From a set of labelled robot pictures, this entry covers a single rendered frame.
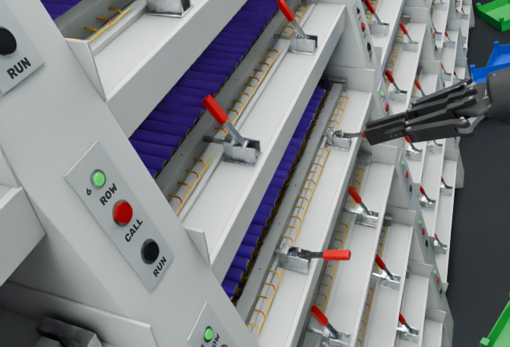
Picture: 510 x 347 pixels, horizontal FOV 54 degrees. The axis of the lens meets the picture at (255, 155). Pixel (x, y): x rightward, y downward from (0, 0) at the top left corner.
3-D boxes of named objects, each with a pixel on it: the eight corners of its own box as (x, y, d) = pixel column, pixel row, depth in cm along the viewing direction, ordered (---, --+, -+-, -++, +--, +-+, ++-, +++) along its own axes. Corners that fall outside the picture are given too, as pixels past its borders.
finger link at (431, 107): (474, 90, 73) (476, 85, 74) (403, 108, 80) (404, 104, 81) (483, 111, 75) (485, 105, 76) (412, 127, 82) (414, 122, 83)
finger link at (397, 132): (419, 128, 79) (417, 140, 76) (388, 137, 81) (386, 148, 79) (415, 121, 78) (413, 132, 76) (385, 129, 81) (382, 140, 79)
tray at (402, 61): (424, 36, 161) (431, -5, 152) (398, 153, 119) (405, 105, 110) (360, 30, 167) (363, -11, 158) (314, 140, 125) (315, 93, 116)
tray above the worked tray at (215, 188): (344, 26, 93) (348, -49, 84) (215, 295, 50) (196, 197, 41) (242, 17, 99) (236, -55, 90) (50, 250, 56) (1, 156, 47)
